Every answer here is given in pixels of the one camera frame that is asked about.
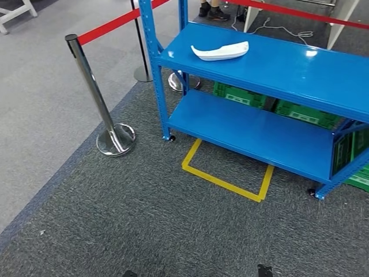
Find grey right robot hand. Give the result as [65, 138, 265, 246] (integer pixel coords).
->
[257, 264, 273, 277]

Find blue metal shelf rack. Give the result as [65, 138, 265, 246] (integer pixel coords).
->
[137, 0, 369, 201]

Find yellow floor tape square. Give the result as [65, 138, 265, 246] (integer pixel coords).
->
[181, 138, 275, 204]

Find large green plastic crate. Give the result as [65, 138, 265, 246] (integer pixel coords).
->
[331, 128, 369, 193]

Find dark belt stanchion chrome base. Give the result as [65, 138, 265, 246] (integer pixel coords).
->
[168, 71, 202, 94]

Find white curved plastic trim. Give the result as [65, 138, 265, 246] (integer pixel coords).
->
[190, 40, 250, 62]

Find chrome stanchion with round base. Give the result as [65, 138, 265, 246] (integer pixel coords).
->
[64, 33, 137, 158]

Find white table leg panel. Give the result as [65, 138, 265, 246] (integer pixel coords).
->
[327, 0, 361, 51]
[243, 5, 260, 33]

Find person's black shoe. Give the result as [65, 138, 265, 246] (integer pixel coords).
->
[207, 6, 232, 23]
[198, 1, 212, 18]

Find thin black post grey base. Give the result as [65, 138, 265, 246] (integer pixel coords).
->
[130, 0, 154, 83]

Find white metal frame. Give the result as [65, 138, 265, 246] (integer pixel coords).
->
[0, 0, 38, 36]

